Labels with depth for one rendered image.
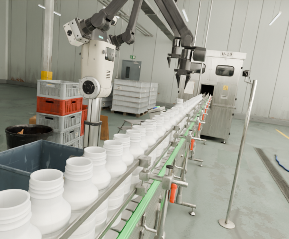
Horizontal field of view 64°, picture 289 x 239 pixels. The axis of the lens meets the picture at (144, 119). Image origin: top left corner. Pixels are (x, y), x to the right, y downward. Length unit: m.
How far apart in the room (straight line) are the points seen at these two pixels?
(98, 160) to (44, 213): 0.12
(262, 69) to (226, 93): 5.82
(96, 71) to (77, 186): 1.30
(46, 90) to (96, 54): 1.86
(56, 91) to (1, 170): 2.44
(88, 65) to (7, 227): 1.43
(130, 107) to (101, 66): 6.10
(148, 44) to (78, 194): 11.49
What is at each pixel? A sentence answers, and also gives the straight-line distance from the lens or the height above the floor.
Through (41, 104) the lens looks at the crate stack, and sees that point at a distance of 3.42.
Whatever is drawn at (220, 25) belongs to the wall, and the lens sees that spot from 11.45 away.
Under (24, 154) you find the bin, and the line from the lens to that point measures 1.14.
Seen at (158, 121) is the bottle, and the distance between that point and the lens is 0.75.
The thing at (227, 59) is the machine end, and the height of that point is 1.92.
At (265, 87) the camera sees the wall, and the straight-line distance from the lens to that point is 11.32.
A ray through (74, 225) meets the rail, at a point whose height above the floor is 1.11.
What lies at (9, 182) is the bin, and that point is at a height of 0.90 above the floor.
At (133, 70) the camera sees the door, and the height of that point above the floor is 1.62.
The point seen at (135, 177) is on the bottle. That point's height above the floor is 1.06.
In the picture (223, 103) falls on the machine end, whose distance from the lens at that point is 5.64.
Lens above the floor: 1.29
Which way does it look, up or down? 10 degrees down
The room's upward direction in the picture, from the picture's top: 7 degrees clockwise
